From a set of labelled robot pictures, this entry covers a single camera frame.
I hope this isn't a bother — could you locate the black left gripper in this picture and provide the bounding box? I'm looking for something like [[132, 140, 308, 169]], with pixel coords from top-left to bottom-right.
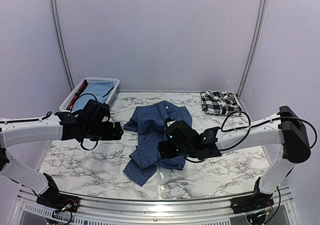
[[83, 121, 123, 141]]

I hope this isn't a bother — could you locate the blue checked shirt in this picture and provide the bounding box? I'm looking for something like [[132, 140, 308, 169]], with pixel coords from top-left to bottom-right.
[[123, 100, 192, 187]]

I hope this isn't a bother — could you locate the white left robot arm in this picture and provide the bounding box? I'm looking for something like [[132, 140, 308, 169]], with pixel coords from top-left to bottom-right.
[[0, 112, 124, 208]]

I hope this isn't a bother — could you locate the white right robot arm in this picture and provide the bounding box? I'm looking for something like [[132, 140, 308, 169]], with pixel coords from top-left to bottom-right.
[[158, 106, 312, 209]]

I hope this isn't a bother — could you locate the light blue folded shirt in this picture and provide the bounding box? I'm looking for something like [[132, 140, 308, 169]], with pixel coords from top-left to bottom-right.
[[70, 81, 115, 111]]

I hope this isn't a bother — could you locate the white plastic basket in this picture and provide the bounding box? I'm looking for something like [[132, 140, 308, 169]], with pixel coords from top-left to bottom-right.
[[59, 77, 120, 112]]

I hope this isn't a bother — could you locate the red black folded garment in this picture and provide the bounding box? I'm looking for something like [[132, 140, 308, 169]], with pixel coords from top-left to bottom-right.
[[65, 79, 89, 111]]

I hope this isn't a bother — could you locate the black white plaid shirt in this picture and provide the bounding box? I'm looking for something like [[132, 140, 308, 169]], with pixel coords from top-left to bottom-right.
[[200, 91, 243, 116]]

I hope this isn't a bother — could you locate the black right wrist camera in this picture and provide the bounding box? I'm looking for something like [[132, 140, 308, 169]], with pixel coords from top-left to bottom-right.
[[164, 117, 200, 150]]

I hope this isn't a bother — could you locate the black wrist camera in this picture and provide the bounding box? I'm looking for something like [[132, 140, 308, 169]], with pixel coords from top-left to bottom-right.
[[164, 117, 200, 150], [72, 99, 111, 127]]

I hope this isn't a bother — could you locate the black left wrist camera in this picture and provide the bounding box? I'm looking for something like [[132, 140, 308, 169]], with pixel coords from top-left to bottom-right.
[[72, 99, 111, 127]]

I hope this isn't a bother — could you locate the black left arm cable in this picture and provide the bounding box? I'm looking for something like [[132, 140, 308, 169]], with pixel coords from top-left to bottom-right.
[[70, 92, 112, 151]]

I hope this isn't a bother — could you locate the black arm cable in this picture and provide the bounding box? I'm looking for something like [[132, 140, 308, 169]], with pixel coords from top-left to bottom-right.
[[70, 92, 112, 151], [220, 111, 252, 133]]

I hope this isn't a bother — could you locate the aluminium front rail frame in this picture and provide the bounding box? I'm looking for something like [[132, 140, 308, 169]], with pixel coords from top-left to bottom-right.
[[9, 182, 301, 225]]

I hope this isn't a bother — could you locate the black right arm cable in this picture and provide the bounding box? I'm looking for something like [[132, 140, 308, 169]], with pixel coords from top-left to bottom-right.
[[220, 111, 252, 133]]

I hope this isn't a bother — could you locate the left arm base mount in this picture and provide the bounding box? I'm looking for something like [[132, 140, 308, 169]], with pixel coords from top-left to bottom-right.
[[36, 194, 80, 213]]

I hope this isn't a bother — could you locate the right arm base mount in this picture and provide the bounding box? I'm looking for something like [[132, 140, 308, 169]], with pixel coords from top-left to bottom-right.
[[230, 195, 274, 214]]

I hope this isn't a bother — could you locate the left aluminium wall post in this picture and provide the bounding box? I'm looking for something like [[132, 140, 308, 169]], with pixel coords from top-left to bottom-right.
[[49, 0, 75, 91]]

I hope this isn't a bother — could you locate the aluminium wall post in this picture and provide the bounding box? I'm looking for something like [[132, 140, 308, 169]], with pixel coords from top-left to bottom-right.
[[237, 0, 268, 99], [49, 0, 75, 91]]

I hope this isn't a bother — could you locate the right aluminium wall post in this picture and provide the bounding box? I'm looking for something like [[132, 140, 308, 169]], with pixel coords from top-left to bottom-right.
[[237, 0, 268, 99]]

